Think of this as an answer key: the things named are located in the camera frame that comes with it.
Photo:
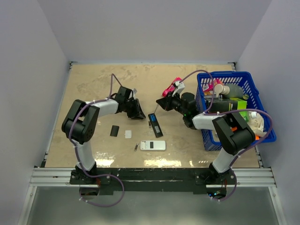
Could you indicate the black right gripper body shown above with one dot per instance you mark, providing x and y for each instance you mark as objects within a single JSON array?
[{"x": 173, "y": 102}]

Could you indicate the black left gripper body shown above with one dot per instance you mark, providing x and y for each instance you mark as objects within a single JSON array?
[{"x": 131, "y": 108}]

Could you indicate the black remote control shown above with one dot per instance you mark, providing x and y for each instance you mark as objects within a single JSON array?
[{"x": 156, "y": 127}]

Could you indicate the white battery cover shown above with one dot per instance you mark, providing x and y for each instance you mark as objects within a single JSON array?
[{"x": 128, "y": 134}]

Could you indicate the black battery cover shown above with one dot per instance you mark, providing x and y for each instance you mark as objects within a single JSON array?
[{"x": 114, "y": 131}]

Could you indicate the white remote control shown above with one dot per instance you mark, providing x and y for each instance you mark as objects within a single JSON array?
[{"x": 153, "y": 145}]

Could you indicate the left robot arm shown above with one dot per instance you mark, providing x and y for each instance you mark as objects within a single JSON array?
[{"x": 81, "y": 120}]

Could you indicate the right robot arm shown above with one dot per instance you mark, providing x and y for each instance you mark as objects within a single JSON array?
[{"x": 233, "y": 132}]

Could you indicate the blue battery in black remote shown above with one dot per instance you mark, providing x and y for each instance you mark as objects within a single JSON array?
[{"x": 153, "y": 117}]

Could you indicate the pink snack box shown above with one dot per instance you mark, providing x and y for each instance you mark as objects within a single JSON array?
[{"x": 211, "y": 85}]

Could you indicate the black green carton box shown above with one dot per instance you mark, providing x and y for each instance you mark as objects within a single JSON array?
[{"x": 225, "y": 105}]

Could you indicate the grey bottle beige cap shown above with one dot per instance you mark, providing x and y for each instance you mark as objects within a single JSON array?
[{"x": 230, "y": 91}]

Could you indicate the orange juice bottle green label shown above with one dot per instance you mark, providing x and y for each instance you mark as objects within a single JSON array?
[{"x": 246, "y": 114}]

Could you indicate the blue plastic basket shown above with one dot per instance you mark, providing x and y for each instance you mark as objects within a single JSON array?
[{"x": 243, "y": 79}]

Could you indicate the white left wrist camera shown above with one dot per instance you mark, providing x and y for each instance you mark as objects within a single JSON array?
[{"x": 134, "y": 91}]

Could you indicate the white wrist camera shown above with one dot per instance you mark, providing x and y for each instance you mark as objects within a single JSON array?
[
  {"x": 134, "y": 91},
  {"x": 179, "y": 86}
]

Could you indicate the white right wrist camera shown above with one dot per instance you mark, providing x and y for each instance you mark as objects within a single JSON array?
[{"x": 179, "y": 86}]

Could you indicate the aluminium frame rail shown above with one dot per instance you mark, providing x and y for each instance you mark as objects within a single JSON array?
[{"x": 246, "y": 177}]

